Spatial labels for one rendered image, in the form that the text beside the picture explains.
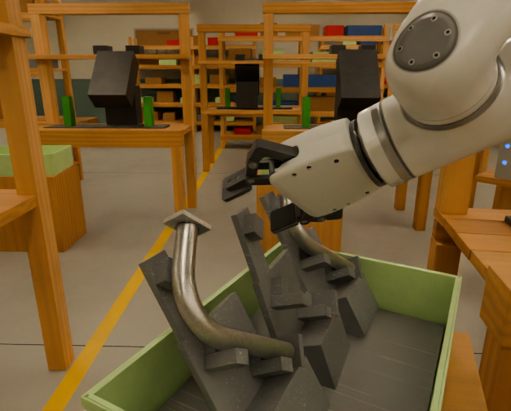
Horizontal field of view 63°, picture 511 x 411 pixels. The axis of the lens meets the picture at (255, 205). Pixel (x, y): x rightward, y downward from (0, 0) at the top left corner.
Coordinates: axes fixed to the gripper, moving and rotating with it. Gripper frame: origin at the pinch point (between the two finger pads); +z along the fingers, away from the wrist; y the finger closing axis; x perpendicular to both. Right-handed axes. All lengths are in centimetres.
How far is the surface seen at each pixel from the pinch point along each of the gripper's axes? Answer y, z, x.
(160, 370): -12.3, 29.5, 12.7
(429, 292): -57, -3, -6
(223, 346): -7.6, 11.4, 13.2
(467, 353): -67, -5, 5
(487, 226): -108, -13, -43
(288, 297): -20.9, 9.7, 2.8
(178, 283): 0.9, 11.8, 7.2
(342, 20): -554, 160, -912
